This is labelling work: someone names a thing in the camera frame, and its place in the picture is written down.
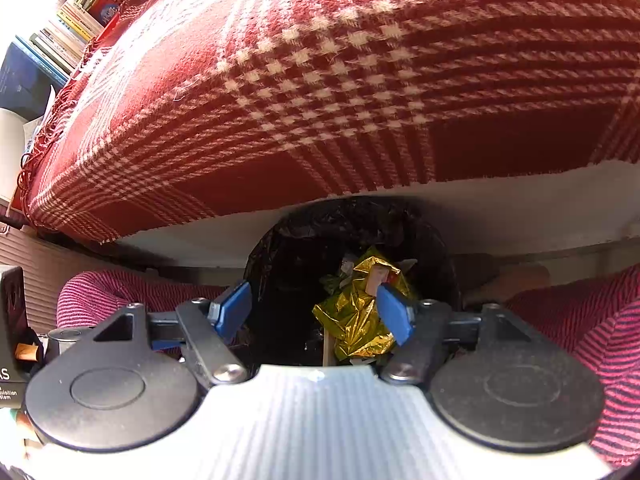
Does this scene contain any gold foil snack bag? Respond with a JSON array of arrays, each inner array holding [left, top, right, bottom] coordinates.
[[312, 247, 416, 362]]

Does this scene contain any pink striped trouser leg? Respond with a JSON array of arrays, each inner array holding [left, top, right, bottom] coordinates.
[[55, 270, 224, 328]]

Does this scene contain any pink suitcase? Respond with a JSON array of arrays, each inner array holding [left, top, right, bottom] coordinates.
[[0, 222, 118, 334]]

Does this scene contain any black trash bin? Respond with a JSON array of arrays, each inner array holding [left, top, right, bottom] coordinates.
[[244, 197, 460, 365]]

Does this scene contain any red plaid blanket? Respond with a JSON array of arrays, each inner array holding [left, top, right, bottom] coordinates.
[[14, 0, 639, 243]]

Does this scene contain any dark blue folder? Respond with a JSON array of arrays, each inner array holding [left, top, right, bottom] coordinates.
[[1, 37, 68, 122]]

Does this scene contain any left book row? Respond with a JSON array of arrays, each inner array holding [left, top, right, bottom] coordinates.
[[25, 0, 132, 78]]

